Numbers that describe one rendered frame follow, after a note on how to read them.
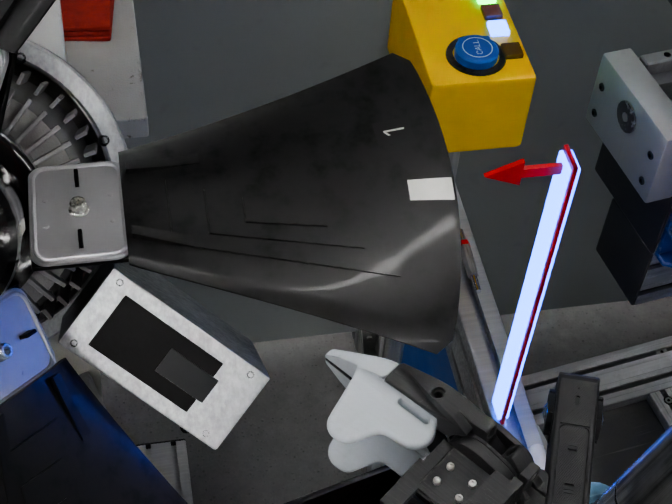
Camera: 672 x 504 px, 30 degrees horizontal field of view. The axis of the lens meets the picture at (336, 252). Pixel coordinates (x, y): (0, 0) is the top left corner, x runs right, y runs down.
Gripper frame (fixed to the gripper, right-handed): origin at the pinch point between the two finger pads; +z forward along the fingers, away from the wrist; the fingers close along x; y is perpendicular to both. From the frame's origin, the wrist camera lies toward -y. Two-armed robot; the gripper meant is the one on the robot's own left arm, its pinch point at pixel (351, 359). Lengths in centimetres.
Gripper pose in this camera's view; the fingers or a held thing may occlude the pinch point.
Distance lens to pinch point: 78.5
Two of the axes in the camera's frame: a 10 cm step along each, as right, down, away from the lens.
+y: -6.8, 6.0, -4.3
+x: 0.1, 5.9, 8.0
